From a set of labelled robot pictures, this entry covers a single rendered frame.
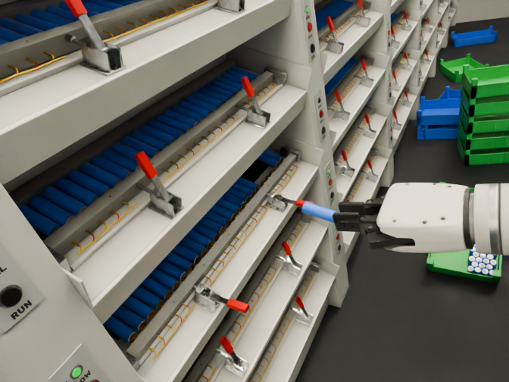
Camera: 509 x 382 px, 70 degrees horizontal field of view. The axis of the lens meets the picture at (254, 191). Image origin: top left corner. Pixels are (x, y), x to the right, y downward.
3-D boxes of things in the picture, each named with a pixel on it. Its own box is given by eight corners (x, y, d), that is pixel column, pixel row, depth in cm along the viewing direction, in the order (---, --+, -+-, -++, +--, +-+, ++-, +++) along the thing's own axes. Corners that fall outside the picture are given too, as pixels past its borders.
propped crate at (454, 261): (498, 284, 112) (501, 277, 106) (426, 270, 123) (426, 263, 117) (506, 198, 123) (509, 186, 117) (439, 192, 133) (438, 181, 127)
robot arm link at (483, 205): (500, 167, 44) (471, 169, 46) (498, 212, 38) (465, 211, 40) (503, 222, 48) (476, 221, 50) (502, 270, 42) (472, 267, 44)
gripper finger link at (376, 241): (435, 224, 45) (405, 207, 50) (383, 253, 44) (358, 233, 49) (437, 231, 46) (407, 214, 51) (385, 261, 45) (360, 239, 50)
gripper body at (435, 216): (479, 170, 46) (388, 174, 53) (474, 220, 39) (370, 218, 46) (484, 217, 49) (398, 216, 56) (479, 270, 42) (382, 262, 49)
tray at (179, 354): (315, 180, 93) (323, 150, 86) (160, 412, 52) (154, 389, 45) (247, 151, 98) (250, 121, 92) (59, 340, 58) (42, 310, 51)
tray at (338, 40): (379, 26, 129) (393, -17, 120) (318, 92, 88) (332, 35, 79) (326, 12, 135) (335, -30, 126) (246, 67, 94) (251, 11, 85)
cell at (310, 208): (305, 199, 57) (345, 212, 54) (307, 203, 58) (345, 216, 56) (301, 209, 56) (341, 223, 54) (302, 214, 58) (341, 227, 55)
